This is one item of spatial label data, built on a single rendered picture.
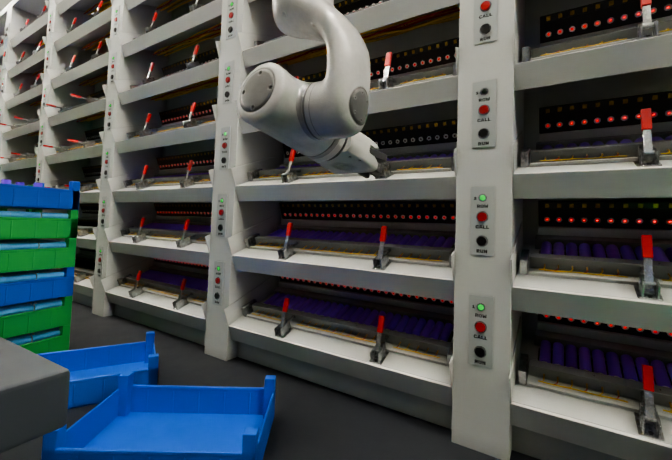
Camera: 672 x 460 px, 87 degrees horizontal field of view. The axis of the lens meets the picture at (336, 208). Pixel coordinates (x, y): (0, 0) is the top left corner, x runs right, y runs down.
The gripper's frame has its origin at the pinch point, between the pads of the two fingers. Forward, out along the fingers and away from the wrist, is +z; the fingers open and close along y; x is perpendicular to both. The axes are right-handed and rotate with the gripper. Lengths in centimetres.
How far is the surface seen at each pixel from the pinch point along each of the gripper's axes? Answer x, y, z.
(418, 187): -2.6, 8.4, 5.9
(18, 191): -11, -81, -31
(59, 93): 51, -185, 0
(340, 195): -3.8, -10.3, 6.5
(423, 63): 32.5, 3.2, 16.1
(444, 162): 3.8, 11.9, 10.2
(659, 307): -20.5, 44.1, 8.4
